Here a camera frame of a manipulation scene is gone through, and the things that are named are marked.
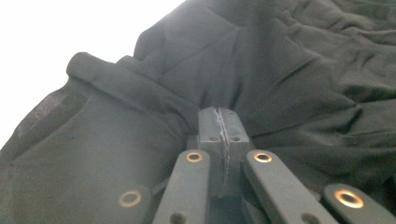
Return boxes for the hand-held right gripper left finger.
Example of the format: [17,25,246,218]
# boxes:
[198,106,229,198]

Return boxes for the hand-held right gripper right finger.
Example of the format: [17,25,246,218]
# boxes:
[219,106,252,198]

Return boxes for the black shorts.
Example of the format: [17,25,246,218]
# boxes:
[0,0,396,224]

